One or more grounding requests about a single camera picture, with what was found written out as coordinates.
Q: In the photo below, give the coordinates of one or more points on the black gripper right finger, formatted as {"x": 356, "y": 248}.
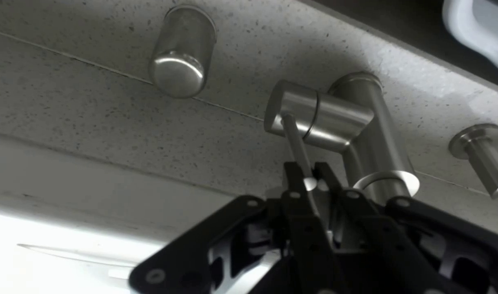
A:
{"x": 399, "y": 245}

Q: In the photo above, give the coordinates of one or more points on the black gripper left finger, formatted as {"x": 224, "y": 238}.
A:
{"x": 211, "y": 256}

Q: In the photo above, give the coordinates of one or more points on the stainless steel kitchen faucet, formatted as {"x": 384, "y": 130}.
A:
{"x": 351, "y": 119}

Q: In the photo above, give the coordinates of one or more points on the small steel side knob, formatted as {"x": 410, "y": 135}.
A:
{"x": 479, "y": 145}

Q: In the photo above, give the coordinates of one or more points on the steel soap dispenser button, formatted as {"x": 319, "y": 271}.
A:
{"x": 183, "y": 50}

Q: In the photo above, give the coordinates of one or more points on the white plastic wash tub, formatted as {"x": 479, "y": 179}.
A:
{"x": 474, "y": 22}

